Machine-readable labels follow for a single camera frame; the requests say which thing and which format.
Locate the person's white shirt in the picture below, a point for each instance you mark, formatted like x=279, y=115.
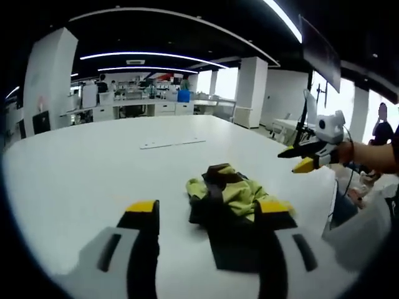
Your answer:
x=358, y=243

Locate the long white counter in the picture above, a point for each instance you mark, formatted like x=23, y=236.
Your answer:
x=131, y=109

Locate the black stand with white panel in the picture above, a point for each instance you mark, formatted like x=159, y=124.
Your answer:
x=304, y=121

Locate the person's blue jeans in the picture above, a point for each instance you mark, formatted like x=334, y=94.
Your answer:
x=343, y=205

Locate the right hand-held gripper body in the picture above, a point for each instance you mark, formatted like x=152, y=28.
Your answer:
x=328, y=130

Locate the hanging black screen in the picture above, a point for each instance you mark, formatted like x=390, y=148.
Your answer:
x=321, y=53

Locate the green and black garment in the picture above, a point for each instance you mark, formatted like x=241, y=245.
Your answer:
x=240, y=193

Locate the black monitor stand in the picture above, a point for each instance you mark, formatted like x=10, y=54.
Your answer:
x=322, y=93

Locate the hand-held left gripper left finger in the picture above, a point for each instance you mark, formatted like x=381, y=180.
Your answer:
x=103, y=274

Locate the curved ceiling light strip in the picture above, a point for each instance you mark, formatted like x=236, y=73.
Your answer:
x=156, y=56

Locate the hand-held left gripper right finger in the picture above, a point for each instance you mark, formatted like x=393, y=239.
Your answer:
x=290, y=280

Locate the white office chair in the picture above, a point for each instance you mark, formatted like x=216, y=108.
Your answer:
x=279, y=129

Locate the blue container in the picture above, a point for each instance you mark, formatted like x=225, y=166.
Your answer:
x=184, y=96

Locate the person's right hand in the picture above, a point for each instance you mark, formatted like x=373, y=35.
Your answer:
x=345, y=152

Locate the white template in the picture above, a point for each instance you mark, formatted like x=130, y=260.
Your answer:
x=171, y=143

